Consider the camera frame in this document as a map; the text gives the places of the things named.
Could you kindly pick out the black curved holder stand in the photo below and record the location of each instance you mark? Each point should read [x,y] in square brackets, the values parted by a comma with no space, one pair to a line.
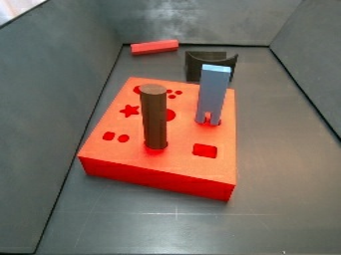
[197,58]

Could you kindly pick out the red shape-sorter block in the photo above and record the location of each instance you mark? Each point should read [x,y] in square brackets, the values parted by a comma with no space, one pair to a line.
[196,165]

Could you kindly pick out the red hexagon bar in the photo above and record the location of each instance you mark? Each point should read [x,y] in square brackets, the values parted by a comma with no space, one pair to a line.
[154,47]

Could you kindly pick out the tall blue rectangular peg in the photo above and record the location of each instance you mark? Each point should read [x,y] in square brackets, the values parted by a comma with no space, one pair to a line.
[213,86]

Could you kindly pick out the dark brown cylinder peg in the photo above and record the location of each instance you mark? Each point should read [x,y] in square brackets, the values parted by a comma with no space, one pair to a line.
[154,110]

